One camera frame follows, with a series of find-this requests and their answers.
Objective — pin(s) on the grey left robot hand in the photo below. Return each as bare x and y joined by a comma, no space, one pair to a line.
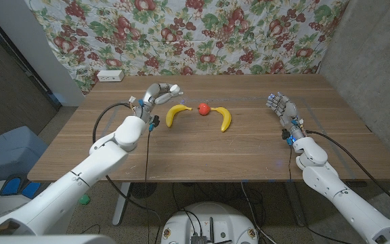
154,95

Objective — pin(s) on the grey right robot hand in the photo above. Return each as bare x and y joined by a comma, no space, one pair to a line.
288,110

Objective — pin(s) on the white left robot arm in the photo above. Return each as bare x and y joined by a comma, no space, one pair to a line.
63,189

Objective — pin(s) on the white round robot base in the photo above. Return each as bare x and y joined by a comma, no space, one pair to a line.
229,223

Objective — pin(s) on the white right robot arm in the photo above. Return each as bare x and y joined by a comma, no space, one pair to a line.
330,184

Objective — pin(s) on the red apple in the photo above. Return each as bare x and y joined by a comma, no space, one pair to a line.
204,109

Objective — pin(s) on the yellow banana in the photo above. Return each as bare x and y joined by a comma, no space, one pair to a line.
227,118
172,115

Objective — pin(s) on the white power outlet box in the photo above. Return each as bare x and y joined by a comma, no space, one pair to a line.
110,76

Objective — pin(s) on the floral fruit print backdrop cloth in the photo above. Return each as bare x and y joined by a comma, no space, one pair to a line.
188,37

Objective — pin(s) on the grey table leg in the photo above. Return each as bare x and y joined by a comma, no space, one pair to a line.
295,203
122,206

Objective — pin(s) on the round black floor disc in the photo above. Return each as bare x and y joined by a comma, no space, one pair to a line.
144,189

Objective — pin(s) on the small green ball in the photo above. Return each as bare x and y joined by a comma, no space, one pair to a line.
84,199

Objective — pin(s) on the blue foot pedal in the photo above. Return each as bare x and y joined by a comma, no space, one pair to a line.
30,189
11,185

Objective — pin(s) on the grey-blue plastic bin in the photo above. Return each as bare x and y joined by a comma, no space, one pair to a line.
9,152

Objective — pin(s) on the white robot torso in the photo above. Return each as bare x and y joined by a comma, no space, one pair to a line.
46,240

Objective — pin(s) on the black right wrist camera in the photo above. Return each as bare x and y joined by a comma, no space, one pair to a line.
285,134

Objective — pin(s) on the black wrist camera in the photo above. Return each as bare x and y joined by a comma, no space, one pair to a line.
154,120
285,134

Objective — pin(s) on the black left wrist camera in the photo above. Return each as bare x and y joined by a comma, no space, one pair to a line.
154,120

